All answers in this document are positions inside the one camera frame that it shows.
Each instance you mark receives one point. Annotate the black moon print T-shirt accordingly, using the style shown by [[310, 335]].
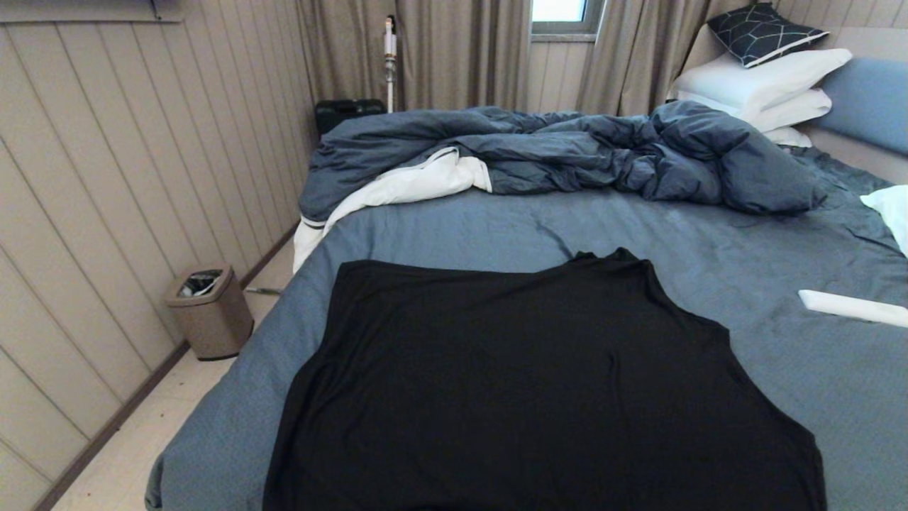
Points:
[[553, 404]]

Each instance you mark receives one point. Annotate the blue bed sheet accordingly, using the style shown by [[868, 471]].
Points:
[[461, 227]]

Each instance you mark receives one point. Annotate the white sheet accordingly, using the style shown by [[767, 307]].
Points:
[[411, 184]]

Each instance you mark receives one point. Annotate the crumpled blue duvet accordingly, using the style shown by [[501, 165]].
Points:
[[567, 149]]

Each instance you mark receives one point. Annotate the black hard case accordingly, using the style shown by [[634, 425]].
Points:
[[340, 113]]

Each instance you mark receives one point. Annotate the grey metal floor piece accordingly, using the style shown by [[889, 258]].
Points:
[[262, 291]]

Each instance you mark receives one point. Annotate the white stick vacuum cleaner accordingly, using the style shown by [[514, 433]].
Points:
[[389, 71]]

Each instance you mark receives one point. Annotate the beige curtain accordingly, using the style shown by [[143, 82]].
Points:
[[454, 57], [631, 57]]

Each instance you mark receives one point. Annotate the brown trash bin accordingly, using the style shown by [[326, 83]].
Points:
[[213, 326]]

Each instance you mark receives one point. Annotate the black bin liner bag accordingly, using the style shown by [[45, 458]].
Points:
[[198, 284]]

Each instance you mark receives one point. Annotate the grey framed window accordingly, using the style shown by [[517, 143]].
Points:
[[560, 11]]

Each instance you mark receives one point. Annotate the white pillow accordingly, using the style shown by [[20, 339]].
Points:
[[759, 78], [787, 136], [794, 110]]

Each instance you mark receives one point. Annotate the dark patterned pillow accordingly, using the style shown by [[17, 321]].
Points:
[[759, 32]]

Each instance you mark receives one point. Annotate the white flat strip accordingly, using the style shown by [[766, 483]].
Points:
[[851, 306]]

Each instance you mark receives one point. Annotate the white cloth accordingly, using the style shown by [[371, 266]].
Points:
[[894, 213]]

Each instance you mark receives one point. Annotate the blue headboard cushion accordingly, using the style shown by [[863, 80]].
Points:
[[872, 99]]

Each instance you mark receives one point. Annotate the beige upholstered bed frame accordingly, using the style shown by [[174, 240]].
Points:
[[865, 167]]

